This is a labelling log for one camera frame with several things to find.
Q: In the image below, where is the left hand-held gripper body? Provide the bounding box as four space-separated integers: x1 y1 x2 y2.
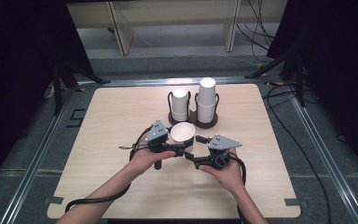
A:
145 119 186 171

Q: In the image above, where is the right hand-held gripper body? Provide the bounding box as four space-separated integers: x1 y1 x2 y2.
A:
193 133 243 171

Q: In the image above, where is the single white paper cup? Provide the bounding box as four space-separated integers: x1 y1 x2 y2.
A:
170 121 197 154

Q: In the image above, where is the dark double cup holder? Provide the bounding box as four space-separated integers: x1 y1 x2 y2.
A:
167 91 220 130

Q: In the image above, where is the short stack of white cups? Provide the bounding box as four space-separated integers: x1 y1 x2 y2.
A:
171 88 189 123

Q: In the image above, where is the person's left hand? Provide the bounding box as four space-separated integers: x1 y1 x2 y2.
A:
126 147 177 180

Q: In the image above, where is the person's right hand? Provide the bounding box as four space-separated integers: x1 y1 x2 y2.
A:
198 147 246 195

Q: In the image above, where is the tall stack of white cups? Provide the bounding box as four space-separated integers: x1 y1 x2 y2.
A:
196 77 217 124

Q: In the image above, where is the black tripod stand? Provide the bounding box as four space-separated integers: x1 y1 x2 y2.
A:
51 59 112 117
243 43 307 108

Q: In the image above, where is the beige wooden shelf unit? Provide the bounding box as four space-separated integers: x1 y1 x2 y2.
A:
65 0 289 57

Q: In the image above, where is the black curtain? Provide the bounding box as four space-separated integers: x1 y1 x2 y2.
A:
266 0 358 176
0 0 95 189

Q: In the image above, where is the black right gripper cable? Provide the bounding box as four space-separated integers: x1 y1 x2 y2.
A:
228 154 248 224

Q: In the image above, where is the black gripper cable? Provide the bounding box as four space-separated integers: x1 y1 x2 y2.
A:
228 154 248 224
64 125 154 214

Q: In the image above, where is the metal floor rail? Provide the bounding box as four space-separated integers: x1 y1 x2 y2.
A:
288 92 358 224
0 84 79 224
76 76 269 89

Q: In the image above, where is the long black floor cable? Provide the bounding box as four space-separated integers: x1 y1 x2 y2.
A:
262 83 333 224

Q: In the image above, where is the thin white floor cable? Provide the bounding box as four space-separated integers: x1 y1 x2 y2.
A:
217 53 259 68

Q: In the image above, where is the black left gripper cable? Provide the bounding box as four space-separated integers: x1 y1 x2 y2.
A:
64 125 154 214

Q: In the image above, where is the bundle of black cables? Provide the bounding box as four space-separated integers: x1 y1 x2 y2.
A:
235 0 277 53

